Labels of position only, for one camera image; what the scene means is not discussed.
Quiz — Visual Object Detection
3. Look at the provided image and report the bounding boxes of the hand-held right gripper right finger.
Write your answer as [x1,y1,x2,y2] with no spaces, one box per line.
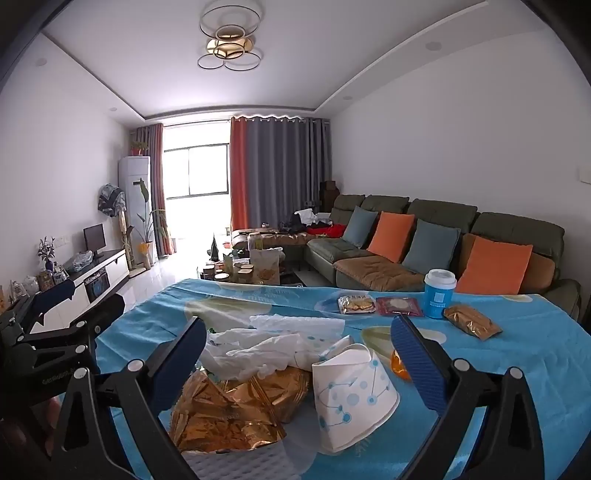
[390,314,546,480]

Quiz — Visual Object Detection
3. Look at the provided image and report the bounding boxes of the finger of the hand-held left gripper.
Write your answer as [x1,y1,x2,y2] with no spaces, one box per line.
[21,293,126,358]
[16,278,77,334]

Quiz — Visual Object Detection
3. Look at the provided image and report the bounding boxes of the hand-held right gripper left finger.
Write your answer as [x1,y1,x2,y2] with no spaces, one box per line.
[48,316,208,480]

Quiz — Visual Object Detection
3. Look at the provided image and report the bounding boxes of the golden foil wrapper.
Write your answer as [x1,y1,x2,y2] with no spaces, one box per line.
[168,367,312,454]

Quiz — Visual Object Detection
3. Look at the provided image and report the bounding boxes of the white paper bowl blue dots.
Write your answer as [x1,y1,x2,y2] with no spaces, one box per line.
[311,344,400,454]

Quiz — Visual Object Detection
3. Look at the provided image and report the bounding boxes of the white plastic bag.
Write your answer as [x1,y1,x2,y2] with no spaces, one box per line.
[198,329,356,381]

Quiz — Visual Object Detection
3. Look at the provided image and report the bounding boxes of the person's left forearm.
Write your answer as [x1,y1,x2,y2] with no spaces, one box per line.
[0,396,61,462]

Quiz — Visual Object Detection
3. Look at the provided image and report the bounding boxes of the small orange wrapper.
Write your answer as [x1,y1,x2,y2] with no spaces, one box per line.
[390,348,413,381]

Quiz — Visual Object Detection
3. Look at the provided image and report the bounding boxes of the clear bag with blue items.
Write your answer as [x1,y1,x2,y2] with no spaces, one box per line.
[65,251,95,273]

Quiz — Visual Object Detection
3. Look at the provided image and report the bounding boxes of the white black TV cabinet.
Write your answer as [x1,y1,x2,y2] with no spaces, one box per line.
[9,248,131,333]

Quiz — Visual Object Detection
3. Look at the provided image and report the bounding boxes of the plant in blue vase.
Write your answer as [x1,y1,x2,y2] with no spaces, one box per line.
[38,236,56,273]

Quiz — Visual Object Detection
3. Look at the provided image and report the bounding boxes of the red snack packet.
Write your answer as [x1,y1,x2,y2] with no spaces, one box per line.
[375,296,424,318]

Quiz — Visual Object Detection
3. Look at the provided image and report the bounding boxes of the small black monitor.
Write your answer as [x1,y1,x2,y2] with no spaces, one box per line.
[83,224,106,259]

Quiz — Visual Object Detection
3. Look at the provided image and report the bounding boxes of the golden snack packet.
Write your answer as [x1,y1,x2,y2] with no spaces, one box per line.
[443,305,503,342]

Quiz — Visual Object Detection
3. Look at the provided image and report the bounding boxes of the blue paper cup white lid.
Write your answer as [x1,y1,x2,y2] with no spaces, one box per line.
[424,268,458,320]

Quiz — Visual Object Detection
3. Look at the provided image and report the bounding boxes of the blue printed tablecloth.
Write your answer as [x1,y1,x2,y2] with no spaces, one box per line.
[95,278,583,480]

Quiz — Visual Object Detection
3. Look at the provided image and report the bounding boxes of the tall plant yellow pot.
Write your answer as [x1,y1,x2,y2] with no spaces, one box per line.
[131,178,169,271]

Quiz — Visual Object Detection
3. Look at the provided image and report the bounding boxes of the clear biscuit packet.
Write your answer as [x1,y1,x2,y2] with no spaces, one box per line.
[337,295,377,315]

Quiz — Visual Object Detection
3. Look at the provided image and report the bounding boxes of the brown sofa seat mat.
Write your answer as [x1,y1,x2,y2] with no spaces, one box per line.
[335,255,426,291]

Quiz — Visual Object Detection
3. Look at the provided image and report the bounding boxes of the covered standing fan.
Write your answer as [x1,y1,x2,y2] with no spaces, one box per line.
[97,184,134,273]

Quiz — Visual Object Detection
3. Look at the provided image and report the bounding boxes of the blue-grey cushion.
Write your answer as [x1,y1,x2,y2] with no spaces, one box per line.
[403,219,461,274]
[342,205,378,249]

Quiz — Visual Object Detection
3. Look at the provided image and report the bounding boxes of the white standing air conditioner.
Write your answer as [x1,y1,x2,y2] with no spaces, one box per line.
[118,156,152,266]

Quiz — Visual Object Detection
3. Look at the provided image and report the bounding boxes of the standing snack bag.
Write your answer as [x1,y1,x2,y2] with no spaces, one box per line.
[249,248,283,284]

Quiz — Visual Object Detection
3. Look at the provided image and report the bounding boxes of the orange cushion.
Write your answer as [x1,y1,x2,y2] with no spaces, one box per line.
[455,235,534,295]
[368,211,415,264]

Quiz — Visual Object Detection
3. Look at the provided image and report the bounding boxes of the dark glass coffee table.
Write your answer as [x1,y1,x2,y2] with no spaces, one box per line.
[196,256,305,286]

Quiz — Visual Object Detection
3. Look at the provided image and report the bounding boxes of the narrow grey orange curtain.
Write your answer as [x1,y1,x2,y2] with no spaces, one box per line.
[135,122,178,258]

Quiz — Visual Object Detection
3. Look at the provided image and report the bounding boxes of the brown leather sofa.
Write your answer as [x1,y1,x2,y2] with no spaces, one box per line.
[231,227,319,273]

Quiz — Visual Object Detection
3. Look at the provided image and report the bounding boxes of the green sofa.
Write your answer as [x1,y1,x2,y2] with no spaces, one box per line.
[305,193,583,324]

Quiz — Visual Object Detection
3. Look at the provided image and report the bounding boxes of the red cloth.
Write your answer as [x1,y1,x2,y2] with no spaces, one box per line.
[307,223,348,240]

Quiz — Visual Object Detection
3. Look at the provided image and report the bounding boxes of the window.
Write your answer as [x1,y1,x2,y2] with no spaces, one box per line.
[164,144,232,200]

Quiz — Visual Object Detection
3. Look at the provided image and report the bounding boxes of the pile of dark clothes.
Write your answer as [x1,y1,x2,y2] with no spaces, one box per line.
[279,209,324,234]

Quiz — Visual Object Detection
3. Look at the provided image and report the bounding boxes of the brown cardboard boxes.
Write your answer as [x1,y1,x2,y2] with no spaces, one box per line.
[320,180,341,213]

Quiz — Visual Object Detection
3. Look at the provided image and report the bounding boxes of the wide grey orange curtain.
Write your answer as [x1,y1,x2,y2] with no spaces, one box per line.
[229,115,333,232]

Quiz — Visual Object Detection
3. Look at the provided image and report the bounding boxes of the ring ceiling lamp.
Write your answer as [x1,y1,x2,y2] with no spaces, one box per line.
[198,0,263,72]

